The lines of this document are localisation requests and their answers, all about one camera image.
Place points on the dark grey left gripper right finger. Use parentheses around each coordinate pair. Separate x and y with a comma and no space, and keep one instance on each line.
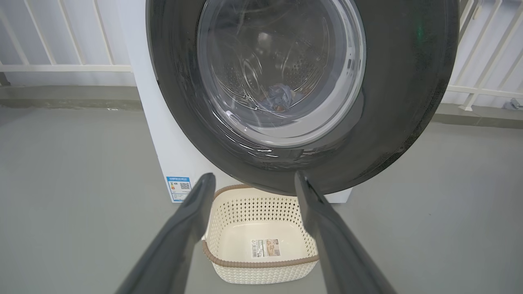
(339,253)

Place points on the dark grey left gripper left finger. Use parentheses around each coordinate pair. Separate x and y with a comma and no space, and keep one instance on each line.
(175,245)

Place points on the black round glass washer door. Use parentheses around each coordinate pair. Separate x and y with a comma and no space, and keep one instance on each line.
(400,102)

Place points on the blue cartoon print garment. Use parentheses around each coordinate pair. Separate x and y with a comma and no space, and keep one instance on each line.
(280,96)

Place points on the white perforated basket brown rim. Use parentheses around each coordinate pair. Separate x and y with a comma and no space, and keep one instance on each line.
(261,269)

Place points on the white front-load washing machine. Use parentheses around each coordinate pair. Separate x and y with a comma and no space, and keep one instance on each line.
(163,143)

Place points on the blue energy label sticker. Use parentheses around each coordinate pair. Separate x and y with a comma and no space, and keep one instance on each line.
(179,188)

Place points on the paper product label sticker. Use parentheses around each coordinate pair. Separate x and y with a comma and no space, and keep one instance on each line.
(265,248)

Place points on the white metal railing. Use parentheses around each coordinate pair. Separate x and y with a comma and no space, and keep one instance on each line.
(482,90)
(61,67)

